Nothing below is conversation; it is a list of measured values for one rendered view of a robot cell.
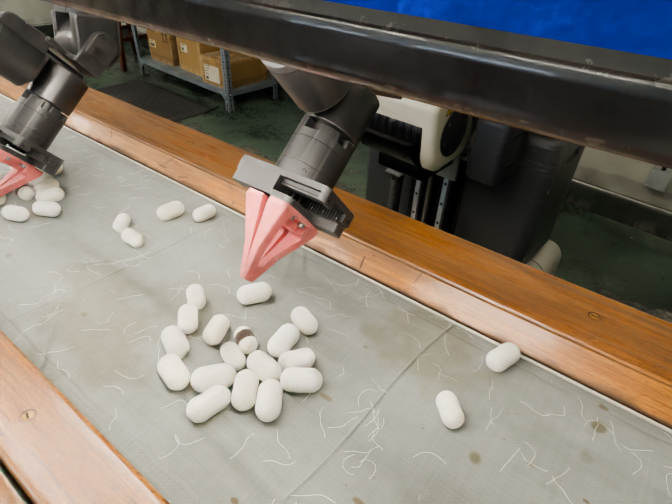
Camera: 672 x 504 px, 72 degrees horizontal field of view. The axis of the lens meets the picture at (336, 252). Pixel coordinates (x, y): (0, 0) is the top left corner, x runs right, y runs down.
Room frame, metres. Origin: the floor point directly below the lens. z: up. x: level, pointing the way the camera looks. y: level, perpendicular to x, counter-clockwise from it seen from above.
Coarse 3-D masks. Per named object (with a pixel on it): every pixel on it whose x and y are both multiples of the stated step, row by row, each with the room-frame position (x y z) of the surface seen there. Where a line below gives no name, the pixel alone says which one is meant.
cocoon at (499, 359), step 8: (504, 344) 0.30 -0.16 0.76; (512, 344) 0.30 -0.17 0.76; (496, 352) 0.29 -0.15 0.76; (504, 352) 0.29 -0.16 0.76; (512, 352) 0.29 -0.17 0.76; (488, 360) 0.29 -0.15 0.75; (496, 360) 0.28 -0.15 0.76; (504, 360) 0.28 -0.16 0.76; (512, 360) 0.29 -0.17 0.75; (496, 368) 0.28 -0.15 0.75; (504, 368) 0.28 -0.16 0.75
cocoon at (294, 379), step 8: (288, 368) 0.26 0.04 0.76; (296, 368) 0.26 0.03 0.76; (304, 368) 0.26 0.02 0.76; (312, 368) 0.26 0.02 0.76; (280, 376) 0.26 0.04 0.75; (288, 376) 0.25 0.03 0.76; (296, 376) 0.25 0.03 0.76; (304, 376) 0.25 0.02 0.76; (312, 376) 0.25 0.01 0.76; (320, 376) 0.26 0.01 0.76; (288, 384) 0.25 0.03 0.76; (296, 384) 0.25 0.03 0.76; (304, 384) 0.25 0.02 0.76; (312, 384) 0.25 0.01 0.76; (320, 384) 0.25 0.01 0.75; (296, 392) 0.25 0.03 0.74; (304, 392) 0.25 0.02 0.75; (312, 392) 0.25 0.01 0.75
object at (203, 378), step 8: (200, 368) 0.26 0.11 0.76; (208, 368) 0.26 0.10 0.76; (216, 368) 0.26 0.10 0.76; (224, 368) 0.26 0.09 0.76; (232, 368) 0.26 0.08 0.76; (192, 376) 0.25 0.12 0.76; (200, 376) 0.25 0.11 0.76; (208, 376) 0.25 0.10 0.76; (216, 376) 0.25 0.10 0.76; (224, 376) 0.25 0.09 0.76; (232, 376) 0.25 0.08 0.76; (192, 384) 0.24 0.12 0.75; (200, 384) 0.24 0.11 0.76; (208, 384) 0.24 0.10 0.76; (216, 384) 0.24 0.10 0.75; (224, 384) 0.25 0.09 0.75
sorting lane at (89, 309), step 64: (64, 128) 0.80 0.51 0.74; (64, 192) 0.57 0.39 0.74; (128, 192) 0.58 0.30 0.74; (192, 192) 0.59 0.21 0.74; (0, 256) 0.42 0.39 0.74; (64, 256) 0.42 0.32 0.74; (128, 256) 0.43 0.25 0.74; (192, 256) 0.44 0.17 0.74; (320, 256) 0.45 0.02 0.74; (0, 320) 0.32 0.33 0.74; (64, 320) 0.32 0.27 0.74; (128, 320) 0.33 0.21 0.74; (256, 320) 0.34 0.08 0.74; (320, 320) 0.34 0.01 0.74; (384, 320) 0.35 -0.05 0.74; (448, 320) 0.35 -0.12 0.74; (64, 384) 0.25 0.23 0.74; (128, 384) 0.25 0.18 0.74; (384, 384) 0.27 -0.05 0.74; (448, 384) 0.27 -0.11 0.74; (512, 384) 0.27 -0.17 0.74; (576, 384) 0.28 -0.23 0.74; (128, 448) 0.19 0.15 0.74; (192, 448) 0.19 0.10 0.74; (256, 448) 0.20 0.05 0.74; (320, 448) 0.20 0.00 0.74; (384, 448) 0.20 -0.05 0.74; (448, 448) 0.21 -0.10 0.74; (512, 448) 0.21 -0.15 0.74; (576, 448) 0.21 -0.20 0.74; (640, 448) 0.22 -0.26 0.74
